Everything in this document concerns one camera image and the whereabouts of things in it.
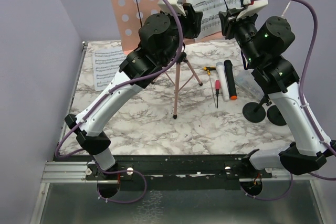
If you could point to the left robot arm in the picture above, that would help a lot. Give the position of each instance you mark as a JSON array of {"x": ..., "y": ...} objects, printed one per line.
[{"x": 90, "y": 135}]

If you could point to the black mounting rail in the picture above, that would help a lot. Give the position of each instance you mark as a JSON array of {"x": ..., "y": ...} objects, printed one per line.
[{"x": 178, "y": 172}]

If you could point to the red handled screwdriver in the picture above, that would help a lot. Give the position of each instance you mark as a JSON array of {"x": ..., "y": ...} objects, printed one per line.
[{"x": 217, "y": 88}]

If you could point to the black stand of white microphone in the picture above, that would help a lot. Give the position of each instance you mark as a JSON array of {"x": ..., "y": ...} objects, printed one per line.
[{"x": 275, "y": 117}]

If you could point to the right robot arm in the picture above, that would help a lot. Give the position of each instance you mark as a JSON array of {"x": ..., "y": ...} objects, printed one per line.
[{"x": 279, "y": 81}]

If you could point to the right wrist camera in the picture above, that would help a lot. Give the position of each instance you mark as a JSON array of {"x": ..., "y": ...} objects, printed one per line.
[{"x": 250, "y": 8}]

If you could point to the clear plastic parts box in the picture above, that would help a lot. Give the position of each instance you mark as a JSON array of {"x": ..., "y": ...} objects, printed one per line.
[{"x": 245, "y": 80}]

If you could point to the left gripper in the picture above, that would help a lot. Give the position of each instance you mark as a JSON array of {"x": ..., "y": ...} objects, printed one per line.
[{"x": 191, "y": 21}]

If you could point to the black microphone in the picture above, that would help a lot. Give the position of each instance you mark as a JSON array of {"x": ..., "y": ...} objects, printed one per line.
[{"x": 230, "y": 79}]

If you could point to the white microphone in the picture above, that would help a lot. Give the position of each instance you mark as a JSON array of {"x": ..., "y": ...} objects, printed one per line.
[{"x": 221, "y": 74}]

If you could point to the pink music stand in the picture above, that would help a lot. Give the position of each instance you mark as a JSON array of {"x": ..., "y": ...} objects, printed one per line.
[{"x": 160, "y": 46}]

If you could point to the yellow black T-handle hex key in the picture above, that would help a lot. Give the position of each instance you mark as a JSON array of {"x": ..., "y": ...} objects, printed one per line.
[{"x": 208, "y": 70}]

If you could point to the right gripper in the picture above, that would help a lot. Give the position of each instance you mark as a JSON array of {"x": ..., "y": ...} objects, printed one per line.
[{"x": 228, "y": 22}]

